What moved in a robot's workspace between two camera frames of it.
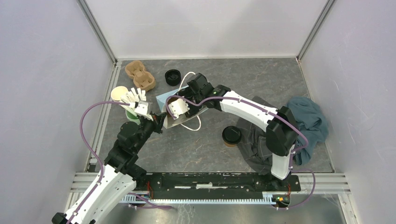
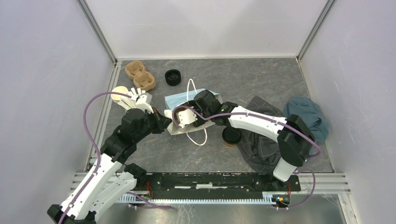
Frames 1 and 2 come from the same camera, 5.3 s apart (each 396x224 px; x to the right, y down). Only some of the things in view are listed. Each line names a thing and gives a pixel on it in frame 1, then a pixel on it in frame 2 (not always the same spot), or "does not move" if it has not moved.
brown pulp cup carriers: [143, 80] does not move
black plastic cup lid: [231, 135] does not move
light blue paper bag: [168, 122] -> [196, 133]
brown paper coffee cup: [230, 145] does not move
